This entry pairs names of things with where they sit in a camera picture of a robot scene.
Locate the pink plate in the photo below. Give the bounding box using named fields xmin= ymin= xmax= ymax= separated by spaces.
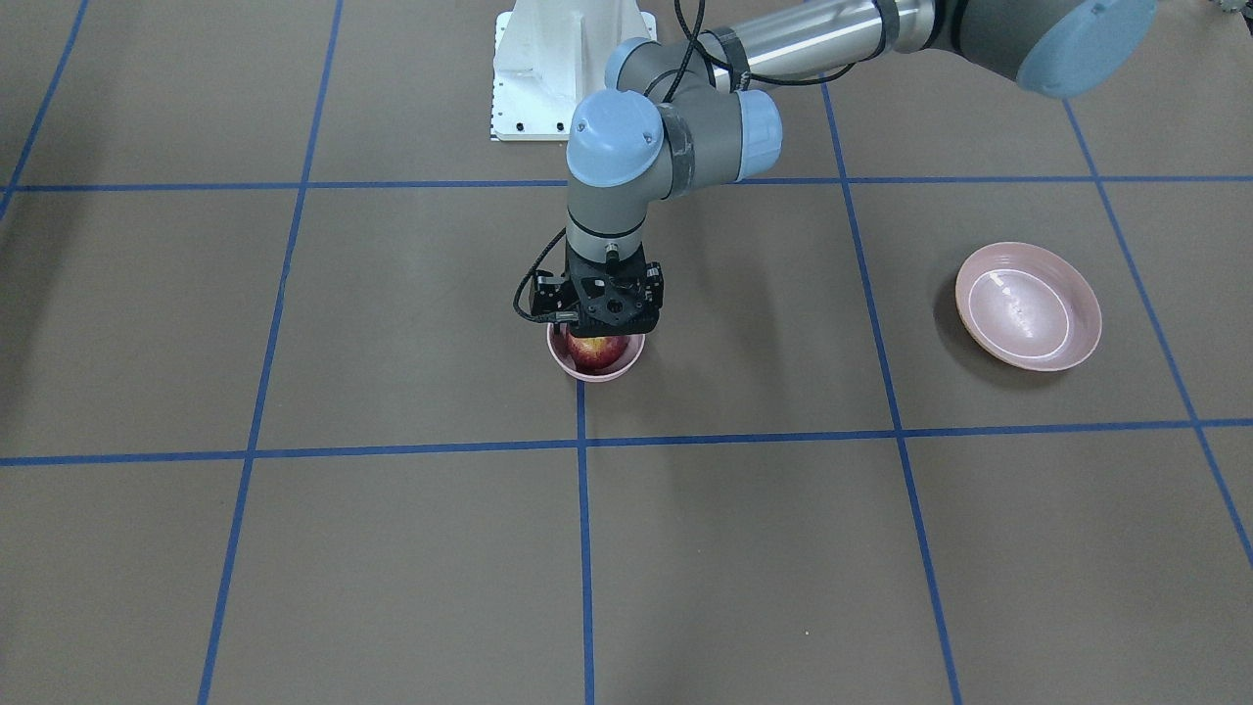
xmin=954 ymin=242 xmax=1101 ymax=373

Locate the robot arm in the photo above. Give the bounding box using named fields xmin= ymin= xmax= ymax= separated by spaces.
xmin=514 ymin=1 xmax=1157 ymax=338

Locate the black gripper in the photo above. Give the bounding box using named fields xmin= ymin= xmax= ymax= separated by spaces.
xmin=568 ymin=250 xmax=664 ymax=339

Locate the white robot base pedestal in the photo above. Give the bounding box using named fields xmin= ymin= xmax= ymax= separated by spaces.
xmin=489 ymin=1 xmax=658 ymax=142

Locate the pink bowl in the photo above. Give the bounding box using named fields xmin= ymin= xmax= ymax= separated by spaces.
xmin=545 ymin=324 xmax=647 ymax=381

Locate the red apple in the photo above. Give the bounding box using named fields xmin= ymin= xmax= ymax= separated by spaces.
xmin=563 ymin=336 xmax=629 ymax=373

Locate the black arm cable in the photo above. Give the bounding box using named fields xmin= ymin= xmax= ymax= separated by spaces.
xmin=647 ymin=0 xmax=858 ymax=104

